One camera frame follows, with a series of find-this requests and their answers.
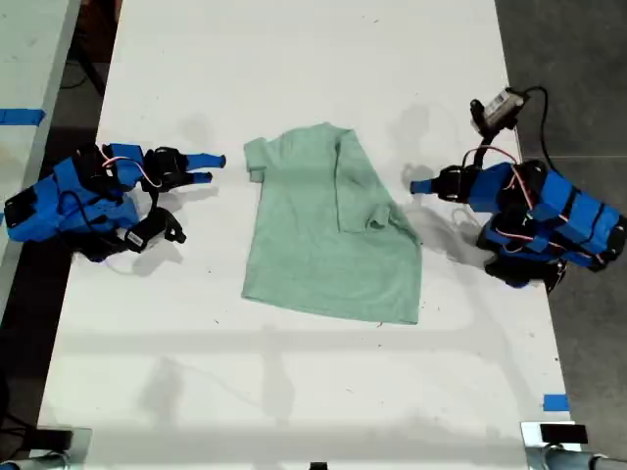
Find pale green T-shirt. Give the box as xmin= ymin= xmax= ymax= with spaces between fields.
xmin=240 ymin=121 xmax=425 ymax=327

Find long blue tape strip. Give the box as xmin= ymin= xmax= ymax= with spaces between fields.
xmin=0 ymin=108 xmax=46 ymax=126

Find pale side table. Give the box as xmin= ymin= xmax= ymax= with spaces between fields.
xmin=0 ymin=0 xmax=82 ymax=300

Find small black box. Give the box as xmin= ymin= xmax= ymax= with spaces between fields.
xmin=36 ymin=426 xmax=74 ymax=451
xmin=540 ymin=423 xmax=589 ymax=446

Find curved black camera stalk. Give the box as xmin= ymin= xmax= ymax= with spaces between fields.
xmin=462 ymin=127 xmax=504 ymax=170

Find short black camera stalk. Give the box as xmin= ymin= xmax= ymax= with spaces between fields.
xmin=149 ymin=207 xmax=188 ymax=245

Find grey and black camera box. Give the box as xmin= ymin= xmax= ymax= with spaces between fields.
xmin=468 ymin=86 xmax=532 ymax=136

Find black camera cable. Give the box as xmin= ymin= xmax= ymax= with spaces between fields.
xmin=58 ymin=188 xmax=133 ymax=263
xmin=521 ymin=85 xmax=557 ymax=170

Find black floor cable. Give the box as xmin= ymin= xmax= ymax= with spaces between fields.
xmin=61 ymin=56 xmax=108 ymax=98

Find metal table corner bracket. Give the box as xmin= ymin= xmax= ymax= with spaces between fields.
xmin=519 ymin=420 xmax=627 ymax=470
xmin=19 ymin=426 xmax=93 ymax=470

